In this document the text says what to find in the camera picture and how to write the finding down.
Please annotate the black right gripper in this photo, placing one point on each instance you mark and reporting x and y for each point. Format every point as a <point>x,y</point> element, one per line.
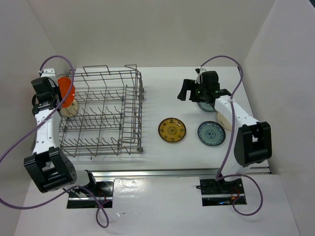
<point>188,84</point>

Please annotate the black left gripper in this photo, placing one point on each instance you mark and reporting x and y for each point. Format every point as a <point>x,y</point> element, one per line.
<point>56,88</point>

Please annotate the orange plastic plate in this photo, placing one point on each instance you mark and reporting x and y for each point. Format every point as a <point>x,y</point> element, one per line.
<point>64,85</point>

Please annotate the blue patterned plate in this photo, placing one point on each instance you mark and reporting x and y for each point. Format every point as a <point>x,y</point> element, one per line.
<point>206,107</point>
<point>211,133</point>

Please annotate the cream plate with characters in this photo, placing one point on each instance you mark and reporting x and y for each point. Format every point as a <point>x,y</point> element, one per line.
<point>71,110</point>

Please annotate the yellow patterned plate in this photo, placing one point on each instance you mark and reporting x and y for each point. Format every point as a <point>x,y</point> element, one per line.
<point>172,130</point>

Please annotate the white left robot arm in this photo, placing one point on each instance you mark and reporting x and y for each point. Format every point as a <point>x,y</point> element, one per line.
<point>48,166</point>

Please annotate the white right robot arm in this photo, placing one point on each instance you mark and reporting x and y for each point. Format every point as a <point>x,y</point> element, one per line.
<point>251,139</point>

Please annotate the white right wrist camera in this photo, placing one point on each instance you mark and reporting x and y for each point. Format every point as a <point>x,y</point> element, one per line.
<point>199,72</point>

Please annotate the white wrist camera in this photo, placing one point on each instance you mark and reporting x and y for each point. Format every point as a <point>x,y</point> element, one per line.
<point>48,72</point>
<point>199,72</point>

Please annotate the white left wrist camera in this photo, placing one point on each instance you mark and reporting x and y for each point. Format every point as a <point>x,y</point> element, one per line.
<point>48,72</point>

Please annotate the grey wire dish rack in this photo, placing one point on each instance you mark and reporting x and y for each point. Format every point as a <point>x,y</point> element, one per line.
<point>109,121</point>

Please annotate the aluminium rail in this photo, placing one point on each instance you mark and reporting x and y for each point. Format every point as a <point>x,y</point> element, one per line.
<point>155,173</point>

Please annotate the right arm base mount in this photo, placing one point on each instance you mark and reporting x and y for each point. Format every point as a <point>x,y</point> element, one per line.
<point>221,193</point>

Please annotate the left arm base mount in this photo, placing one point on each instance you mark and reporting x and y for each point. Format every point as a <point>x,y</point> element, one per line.
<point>102,190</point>

